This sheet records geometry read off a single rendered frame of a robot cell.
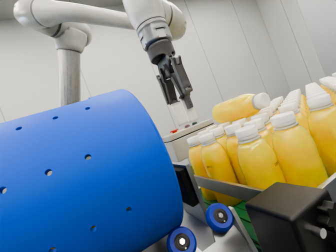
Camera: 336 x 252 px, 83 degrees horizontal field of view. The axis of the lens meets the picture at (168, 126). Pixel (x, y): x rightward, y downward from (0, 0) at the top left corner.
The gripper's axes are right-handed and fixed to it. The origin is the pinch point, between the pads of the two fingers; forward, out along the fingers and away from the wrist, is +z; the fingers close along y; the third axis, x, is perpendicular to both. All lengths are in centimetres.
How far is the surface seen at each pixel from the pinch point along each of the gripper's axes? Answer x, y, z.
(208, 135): -0.6, 8.4, 7.5
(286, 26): 412, -204, -103
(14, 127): -33.7, 18.4, -5.2
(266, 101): 15.3, 13.8, 4.8
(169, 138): -1.4, -14.8, 6.2
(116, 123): -22.2, 21.9, -1.1
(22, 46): -64, -267, -181
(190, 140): -1.8, 0.7, 7.8
